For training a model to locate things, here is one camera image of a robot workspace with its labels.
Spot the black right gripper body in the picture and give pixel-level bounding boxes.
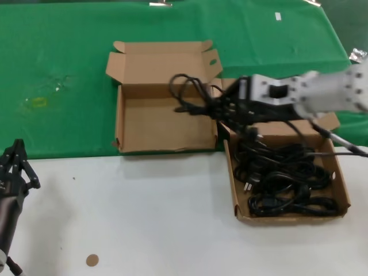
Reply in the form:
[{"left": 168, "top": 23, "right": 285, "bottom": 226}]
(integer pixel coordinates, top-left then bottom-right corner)
[{"left": 223, "top": 75, "right": 300, "bottom": 127}]

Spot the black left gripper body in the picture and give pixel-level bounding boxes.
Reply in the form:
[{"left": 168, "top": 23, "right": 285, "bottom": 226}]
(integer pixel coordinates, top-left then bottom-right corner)
[{"left": 0, "top": 170, "right": 29, "bottom": 202}]

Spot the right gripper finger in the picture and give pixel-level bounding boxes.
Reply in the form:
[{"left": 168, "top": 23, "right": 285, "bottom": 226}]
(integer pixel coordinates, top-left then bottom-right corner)
[
  {"left": 212, "top": 106, "right": 248, "bottom": 128},
  {"left": 212, "top": 82, "right": 240, "bottom": 108}
]

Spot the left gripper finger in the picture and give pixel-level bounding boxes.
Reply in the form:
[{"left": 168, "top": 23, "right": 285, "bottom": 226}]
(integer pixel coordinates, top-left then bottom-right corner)
[
  {"left": 0, "top": 139, "right": 19, "bottom": 174},
  {"left": 15, "top": 139, "right": 41, "bottom": 194}
]

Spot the cardboard box oval flap hole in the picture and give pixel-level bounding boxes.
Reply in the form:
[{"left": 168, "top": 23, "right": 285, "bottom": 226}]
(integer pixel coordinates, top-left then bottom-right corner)
[{"left": 105, "top": 40, "right": 224, "bottom": 154}]

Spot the cardboard box round flap hole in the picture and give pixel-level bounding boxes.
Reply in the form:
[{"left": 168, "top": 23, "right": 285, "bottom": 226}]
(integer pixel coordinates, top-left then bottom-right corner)
[{"left": 211, "top": 78, "right": 352, "bottom": 227}]

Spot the clear plastic bag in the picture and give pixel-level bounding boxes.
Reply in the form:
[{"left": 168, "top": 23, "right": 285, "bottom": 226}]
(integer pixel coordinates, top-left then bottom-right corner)
[{"left": 348, "top": 48, "right": 368, "bottom": 63}]

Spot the green table cloth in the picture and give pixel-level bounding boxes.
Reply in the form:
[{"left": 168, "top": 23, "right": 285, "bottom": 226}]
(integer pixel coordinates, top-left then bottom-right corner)
[{"left": 0, "top": 0, "right": 368, "bottom": 162}]

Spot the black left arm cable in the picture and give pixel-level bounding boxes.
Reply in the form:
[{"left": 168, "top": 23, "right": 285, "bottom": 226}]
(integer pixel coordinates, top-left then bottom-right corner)
[{"left": 5, "top": 255, "right": 24, "bottom": 276}]

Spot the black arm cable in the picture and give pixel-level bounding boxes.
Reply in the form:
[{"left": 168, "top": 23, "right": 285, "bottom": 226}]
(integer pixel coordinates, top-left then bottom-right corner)
[
  {"left": 5, "top": 255, "right": 24, "bottom": 276},
  {"left": 287, "top": 117, "right": 368, "bottom": 158}
]

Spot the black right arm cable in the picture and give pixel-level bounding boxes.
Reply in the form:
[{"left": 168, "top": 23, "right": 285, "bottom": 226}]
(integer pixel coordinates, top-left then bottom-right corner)
[{"left": 287, "top": 117, "right": 368, "bottom": 158}]

